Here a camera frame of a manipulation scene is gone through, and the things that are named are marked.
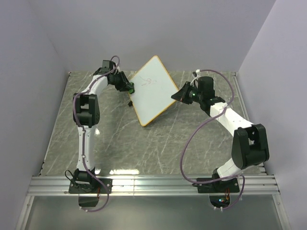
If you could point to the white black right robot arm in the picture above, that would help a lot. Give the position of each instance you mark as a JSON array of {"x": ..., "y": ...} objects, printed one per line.
[{"x": 249, "y": 146}]

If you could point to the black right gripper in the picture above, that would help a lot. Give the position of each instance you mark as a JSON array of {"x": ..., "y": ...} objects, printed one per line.
[{"x": 182, "y": 95}]

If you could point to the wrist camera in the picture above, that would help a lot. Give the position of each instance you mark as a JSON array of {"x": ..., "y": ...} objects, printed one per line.
[
  {"x": 202, "y": 83},
  {"x": 108, "y": 65}
]

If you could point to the green whiteboard eraser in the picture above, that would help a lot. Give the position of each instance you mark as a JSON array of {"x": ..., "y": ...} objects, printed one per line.
[{"x": 132, "y": 88}]

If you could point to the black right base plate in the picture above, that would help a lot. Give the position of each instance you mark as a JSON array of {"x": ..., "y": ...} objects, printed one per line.
[{"x": 231, "y": 186}]

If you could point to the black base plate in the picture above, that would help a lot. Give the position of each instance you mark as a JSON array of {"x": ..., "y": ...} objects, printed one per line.
[
  {"x": 231, "y": 186},
  {"x": 103, "y": 187}
]

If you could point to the yellow framed whiteboard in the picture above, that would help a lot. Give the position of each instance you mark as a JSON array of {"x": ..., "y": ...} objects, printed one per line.
[{"x": 153, "y": 90}]

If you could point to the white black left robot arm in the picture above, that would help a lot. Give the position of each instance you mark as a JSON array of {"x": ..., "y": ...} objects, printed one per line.
[{"x": 86, "y": 115}]

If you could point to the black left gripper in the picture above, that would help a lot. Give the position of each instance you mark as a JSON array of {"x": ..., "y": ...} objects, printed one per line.
[{"x": 125, "y": 86}]

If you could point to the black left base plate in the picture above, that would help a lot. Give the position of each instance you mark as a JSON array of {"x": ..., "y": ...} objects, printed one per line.
[{"x": 103, "y": 187}]

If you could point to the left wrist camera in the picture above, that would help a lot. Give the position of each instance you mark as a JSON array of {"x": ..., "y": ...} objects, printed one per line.
[{"x": 108, "y": 65}]

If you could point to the aluminium mounting rail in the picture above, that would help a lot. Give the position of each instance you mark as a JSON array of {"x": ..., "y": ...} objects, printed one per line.
[{"x": 137, "y": 185}]

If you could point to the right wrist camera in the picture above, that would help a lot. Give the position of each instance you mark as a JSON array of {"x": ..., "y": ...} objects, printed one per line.
[{"x": 202, "y": 83}]

